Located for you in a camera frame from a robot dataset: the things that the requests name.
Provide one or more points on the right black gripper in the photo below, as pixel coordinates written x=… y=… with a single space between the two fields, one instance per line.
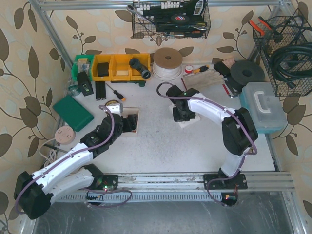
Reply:
x=183 y=116

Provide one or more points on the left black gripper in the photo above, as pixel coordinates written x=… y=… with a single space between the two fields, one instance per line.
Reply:
x=130 y=122

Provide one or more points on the white peg base plate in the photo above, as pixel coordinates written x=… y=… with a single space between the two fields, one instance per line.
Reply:
x=184 y=124

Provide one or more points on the white tray of springs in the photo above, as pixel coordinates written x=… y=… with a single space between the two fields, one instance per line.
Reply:
x=127 y=111

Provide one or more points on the beige work glove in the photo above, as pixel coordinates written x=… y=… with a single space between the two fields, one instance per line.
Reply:
x=203 y=80

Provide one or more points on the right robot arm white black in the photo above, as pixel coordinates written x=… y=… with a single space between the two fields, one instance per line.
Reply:
x=238 y=129

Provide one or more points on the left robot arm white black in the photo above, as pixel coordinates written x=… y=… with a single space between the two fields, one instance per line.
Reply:
x=35 y=193

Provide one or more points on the orange tip screwdriver left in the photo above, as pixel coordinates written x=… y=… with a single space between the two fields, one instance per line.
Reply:
x=118 y=95

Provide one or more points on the brown tape roll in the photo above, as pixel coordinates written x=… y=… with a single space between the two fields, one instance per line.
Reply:
x=111 y=102

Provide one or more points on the red tape roll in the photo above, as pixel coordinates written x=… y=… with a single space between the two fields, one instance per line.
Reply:
x=188 y=69

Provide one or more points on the black ribbed block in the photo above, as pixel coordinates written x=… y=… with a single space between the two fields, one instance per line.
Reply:
x=100 y=90

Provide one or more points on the orange black screwdriver right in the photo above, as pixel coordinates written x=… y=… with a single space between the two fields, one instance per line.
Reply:
x=198 y=70

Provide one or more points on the black sanding block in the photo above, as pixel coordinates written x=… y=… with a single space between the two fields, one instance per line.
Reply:
x=222 y=69

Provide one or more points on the black green device box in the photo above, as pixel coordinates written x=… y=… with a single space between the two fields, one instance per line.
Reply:
x=84 y=84

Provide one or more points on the black pipe fitting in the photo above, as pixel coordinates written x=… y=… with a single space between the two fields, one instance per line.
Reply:
x=142 y=69

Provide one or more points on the yellow storage bin row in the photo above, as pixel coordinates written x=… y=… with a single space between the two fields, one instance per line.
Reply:
x=115 y=67

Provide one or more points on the glass jar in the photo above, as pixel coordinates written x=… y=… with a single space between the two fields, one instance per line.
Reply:
x=73 y=88

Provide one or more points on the green storage bin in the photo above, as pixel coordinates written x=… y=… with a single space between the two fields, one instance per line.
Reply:
x=82 y=63

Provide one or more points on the black filament spool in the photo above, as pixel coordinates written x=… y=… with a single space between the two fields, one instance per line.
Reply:
x=243 y=72

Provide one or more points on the teal clear toolbox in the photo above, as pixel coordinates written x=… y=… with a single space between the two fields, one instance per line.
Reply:
x=264 y=107

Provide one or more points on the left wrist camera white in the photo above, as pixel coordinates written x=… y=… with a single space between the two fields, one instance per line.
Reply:
x=115 y=108

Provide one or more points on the white cable spool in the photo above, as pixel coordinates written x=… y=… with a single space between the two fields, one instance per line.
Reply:
x=167 y=65

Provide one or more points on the red handled hex key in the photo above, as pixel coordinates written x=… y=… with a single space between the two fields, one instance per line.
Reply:
x=232 y=93

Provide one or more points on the wire basket top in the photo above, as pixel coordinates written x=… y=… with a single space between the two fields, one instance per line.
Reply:
x=170 y=19

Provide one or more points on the wire basket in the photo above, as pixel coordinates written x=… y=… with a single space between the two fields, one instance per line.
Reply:
x=287 y=55
x=170 y=19

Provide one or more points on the orange handled pliers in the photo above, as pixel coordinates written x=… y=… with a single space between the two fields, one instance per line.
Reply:
x=257 y=28

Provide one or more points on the wire basket right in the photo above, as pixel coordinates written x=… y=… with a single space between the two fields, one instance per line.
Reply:
x=287 y=55

